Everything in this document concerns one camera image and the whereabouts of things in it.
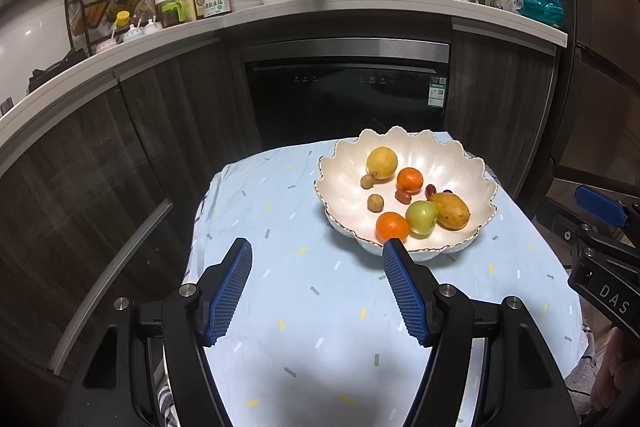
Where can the light blue patterned tablecloth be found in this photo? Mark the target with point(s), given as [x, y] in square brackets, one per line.
[310, 307]

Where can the yellow lemon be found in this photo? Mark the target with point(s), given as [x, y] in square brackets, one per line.
[381, 163]

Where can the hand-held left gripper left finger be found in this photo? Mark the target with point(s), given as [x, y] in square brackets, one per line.
[230, 292]

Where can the orange tangerine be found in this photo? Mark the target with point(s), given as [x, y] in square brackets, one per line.
[391, 227]
[410, 179]

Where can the green jar with white cap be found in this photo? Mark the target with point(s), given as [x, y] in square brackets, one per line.
[171, 13]

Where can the checked white under cloth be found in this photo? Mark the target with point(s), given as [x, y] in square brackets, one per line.
[167, 402]

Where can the black built-in dishwasher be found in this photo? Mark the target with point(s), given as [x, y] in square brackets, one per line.
[340, 107]

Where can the white kitchen countertop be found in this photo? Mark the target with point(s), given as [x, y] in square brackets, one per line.
[350, 7]

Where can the yellow cap squeeze bottle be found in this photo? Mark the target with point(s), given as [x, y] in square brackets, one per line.
[121, 21]

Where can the dark steel refrigerator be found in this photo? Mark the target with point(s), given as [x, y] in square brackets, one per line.
[590, 57]

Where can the yellow mango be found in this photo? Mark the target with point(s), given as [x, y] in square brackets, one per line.
[452, 212]

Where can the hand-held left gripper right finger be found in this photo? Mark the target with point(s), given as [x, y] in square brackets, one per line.
[407, 292]

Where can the black gas stove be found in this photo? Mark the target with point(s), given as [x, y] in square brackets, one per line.
[55, 74]

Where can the person's right hand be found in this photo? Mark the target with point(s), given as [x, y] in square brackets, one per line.
[610, 372]

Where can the green apple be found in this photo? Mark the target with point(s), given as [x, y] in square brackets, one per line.
[421, 218]

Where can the small white condiment jar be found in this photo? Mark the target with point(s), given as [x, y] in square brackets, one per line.
[133, 35]
[105, 45]
[152, 27]

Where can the dark red grape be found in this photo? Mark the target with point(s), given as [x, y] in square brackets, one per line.
[431, 191]

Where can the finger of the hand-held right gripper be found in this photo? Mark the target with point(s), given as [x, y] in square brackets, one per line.
[602, 204]
[557, 222]

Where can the dark wood base cabinet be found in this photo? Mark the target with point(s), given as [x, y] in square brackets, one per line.
[125, 157]
[500, 97]

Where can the red cherry tomato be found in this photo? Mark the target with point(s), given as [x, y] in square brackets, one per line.
[402, 196]

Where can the brown longan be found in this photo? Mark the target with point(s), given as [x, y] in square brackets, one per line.
[367, 181]
[375, 202]

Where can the teal snack package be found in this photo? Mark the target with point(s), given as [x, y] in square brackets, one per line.
[540, 7]

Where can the white scalloped bowl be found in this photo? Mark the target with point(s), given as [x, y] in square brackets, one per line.
[345, 187]

